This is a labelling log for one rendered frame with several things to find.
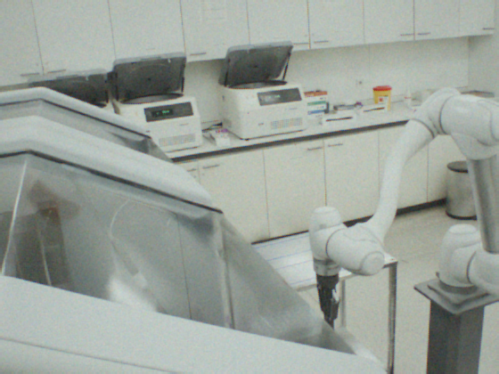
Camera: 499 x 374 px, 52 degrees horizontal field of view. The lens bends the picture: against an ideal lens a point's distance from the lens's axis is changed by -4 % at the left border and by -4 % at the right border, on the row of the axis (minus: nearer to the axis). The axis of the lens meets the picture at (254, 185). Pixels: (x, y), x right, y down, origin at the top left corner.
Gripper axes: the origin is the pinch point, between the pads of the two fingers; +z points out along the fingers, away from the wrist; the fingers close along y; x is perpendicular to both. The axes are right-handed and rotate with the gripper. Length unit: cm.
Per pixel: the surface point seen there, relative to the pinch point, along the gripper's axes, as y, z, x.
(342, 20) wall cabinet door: -258, -90, 156
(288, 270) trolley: -39.3, -2.0, 2.8
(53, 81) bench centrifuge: -247, -69, -74
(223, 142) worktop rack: -225, -13, 35
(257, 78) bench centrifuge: -282, -48, 86
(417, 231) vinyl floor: -196, 81, 185
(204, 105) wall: -292, -30, 41
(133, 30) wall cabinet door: -258, -97, -14
